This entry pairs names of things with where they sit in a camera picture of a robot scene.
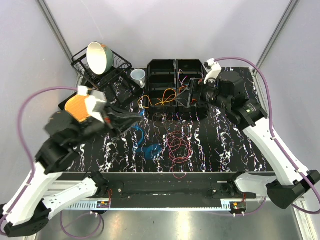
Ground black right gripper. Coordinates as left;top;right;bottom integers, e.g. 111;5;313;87
174;76;230;111

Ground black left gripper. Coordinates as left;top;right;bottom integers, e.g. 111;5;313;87
70;100;145;147

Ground white cable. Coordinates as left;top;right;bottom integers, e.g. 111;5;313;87
176;69;203;90

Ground blue cable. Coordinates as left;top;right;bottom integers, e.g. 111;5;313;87
133;109;163;160

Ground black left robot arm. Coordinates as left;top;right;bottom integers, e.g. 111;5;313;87
0;105;142;238

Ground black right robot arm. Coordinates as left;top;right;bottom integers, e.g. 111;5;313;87
169;70;320;209

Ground white measuring cup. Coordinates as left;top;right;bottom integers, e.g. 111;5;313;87
130;68;146;88

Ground white and green bowl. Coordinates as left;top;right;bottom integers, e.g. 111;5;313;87
86;42;114;75

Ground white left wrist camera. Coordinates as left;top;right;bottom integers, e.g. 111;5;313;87
75;86;107;123

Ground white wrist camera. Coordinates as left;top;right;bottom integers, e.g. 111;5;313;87
75;86;107;123
204;58;222;85

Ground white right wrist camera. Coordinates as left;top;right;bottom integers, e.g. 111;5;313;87
204;58;222;85

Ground pink cable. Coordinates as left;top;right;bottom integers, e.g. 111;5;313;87
166;129;193;179

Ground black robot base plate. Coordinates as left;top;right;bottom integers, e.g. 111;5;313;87
103;172;256;210

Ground black wire dish rack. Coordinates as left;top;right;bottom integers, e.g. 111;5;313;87
71;48;141;95

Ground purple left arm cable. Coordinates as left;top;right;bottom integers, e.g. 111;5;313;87
0;86;81;231

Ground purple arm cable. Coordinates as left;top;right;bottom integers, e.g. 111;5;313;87
214;56;320;215
0;86;81;231

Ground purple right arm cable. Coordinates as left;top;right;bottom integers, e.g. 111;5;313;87
214;56;320;215

